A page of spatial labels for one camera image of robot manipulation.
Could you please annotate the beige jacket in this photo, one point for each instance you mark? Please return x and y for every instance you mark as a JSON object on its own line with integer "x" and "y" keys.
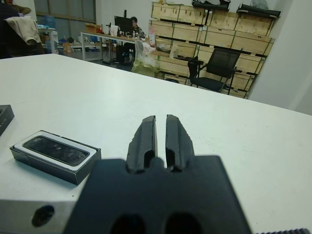
{"x": 24, "y": 29}

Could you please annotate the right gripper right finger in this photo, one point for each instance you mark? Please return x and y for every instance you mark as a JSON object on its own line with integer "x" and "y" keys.
{"x": 178, "y": 143}

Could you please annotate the person in dark clothes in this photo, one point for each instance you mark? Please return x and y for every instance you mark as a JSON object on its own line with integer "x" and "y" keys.
{"x": 14, "y": 7}

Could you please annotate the brown cardboard box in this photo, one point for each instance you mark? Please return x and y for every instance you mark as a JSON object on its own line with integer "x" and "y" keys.
{"x": 92, "y": 28}

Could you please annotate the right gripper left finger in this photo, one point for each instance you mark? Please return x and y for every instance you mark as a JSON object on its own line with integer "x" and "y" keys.
{"x": 142, "y": 143}

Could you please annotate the black tray on crates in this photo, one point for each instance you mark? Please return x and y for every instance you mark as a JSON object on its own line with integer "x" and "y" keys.
{"x": 258, "y": 12}
{"x": 209, "y": 6}

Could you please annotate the black box white insert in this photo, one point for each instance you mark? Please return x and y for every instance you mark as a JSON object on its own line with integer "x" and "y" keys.
{"x": 48, "y": 168}

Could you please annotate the black computer monitor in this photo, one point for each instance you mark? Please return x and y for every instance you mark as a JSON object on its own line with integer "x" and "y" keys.
{"x": 123, "y": 24}

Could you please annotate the black office chair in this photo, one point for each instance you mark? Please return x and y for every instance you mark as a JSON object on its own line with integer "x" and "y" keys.
{"x": 217, "y": 65}

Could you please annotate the seated person at desk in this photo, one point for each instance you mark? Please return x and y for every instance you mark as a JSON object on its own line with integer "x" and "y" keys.
{"x": 137, "y": 30}

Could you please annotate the yellow-green sack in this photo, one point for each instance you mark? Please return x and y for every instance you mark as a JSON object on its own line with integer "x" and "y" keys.
{"x": 145, "y": 63}

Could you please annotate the small black phone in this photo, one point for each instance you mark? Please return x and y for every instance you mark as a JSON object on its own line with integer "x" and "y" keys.
{"x": 56, "y": 150}

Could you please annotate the wooden crate stack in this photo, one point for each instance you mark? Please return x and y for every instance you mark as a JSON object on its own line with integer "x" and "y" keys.
{"x": 219, "y": 39}

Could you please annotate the black box lid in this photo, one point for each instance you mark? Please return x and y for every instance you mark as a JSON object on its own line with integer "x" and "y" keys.
{"x": 6, "y": 117}

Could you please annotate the white office desk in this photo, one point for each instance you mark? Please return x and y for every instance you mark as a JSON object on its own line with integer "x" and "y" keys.
{"x": 97, "y": 35}

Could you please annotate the black computer tower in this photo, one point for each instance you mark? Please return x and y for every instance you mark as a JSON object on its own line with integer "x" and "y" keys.
{"x": 122, "y": 53}

